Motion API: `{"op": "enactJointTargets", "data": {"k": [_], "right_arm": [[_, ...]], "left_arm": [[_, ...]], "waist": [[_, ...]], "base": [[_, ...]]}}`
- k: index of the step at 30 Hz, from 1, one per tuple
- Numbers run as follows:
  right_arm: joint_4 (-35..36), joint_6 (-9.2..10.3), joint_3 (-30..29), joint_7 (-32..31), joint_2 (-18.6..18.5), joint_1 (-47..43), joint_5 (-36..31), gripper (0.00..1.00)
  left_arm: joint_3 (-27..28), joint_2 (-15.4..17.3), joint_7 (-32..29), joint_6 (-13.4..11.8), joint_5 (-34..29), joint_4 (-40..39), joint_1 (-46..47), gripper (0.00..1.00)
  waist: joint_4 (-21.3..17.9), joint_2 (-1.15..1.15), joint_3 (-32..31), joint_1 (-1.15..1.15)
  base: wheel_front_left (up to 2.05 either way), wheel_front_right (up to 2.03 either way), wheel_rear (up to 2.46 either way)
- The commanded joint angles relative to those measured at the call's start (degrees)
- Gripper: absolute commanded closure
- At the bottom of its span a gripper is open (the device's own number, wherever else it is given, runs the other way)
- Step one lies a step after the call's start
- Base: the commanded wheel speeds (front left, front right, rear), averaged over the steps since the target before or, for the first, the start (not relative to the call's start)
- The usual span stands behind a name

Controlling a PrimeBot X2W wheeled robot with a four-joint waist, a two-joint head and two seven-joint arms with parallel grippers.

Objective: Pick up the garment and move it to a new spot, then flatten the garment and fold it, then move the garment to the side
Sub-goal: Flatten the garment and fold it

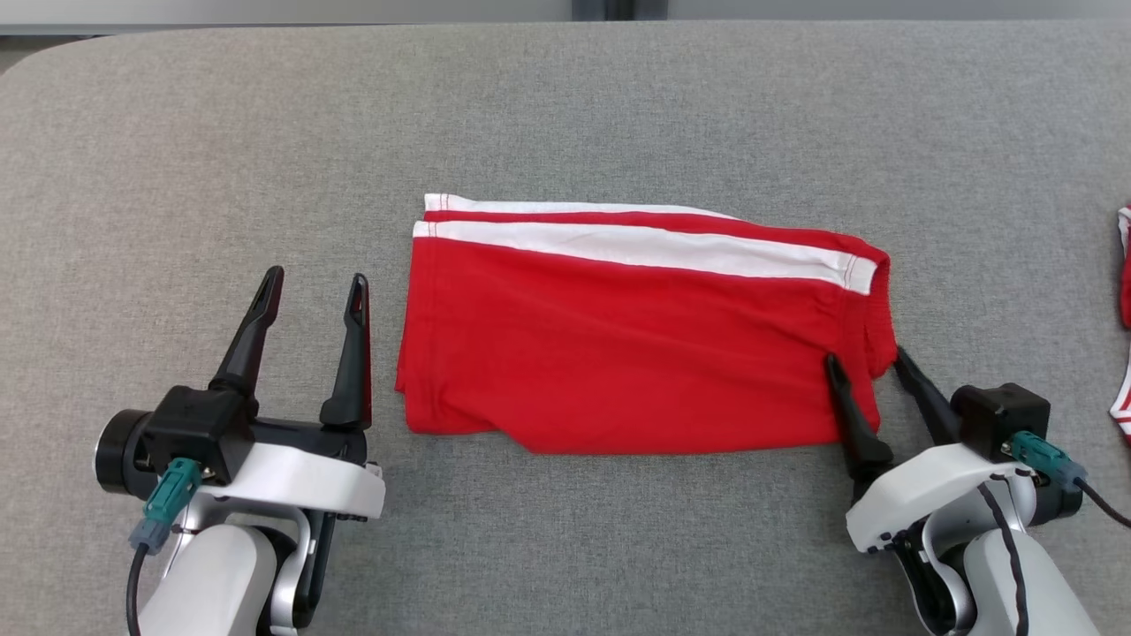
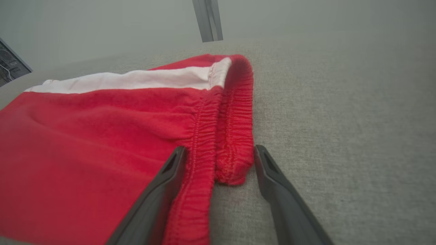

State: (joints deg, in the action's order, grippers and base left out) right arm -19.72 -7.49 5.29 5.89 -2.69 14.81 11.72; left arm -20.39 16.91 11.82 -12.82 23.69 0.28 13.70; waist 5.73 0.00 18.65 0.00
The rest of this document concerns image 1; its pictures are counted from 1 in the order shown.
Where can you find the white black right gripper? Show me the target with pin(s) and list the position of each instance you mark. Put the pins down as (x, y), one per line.
(928, 490)

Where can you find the red white basketball jersey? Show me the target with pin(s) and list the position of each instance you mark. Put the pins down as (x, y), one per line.
(1125, 283)

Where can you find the red shorts with white stripe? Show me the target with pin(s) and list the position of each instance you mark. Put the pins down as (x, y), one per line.
(618, 353)

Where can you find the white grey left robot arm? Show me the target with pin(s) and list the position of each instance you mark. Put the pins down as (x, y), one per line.
(212, 583)

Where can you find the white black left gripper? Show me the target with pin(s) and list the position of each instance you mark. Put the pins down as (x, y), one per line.
(309, 481)

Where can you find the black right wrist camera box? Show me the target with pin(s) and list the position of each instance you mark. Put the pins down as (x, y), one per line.
(998, 420)

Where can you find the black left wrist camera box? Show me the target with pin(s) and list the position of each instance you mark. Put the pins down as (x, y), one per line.
(199, 428)

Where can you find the grey partition post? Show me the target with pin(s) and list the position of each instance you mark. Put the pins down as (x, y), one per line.
(618, 9)

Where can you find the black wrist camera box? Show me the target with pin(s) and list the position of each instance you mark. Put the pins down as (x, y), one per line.
(199, 428)
(998, 420)

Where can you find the white partition panel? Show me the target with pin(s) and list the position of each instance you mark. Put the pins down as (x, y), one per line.
(265, 11)
(884, 7)

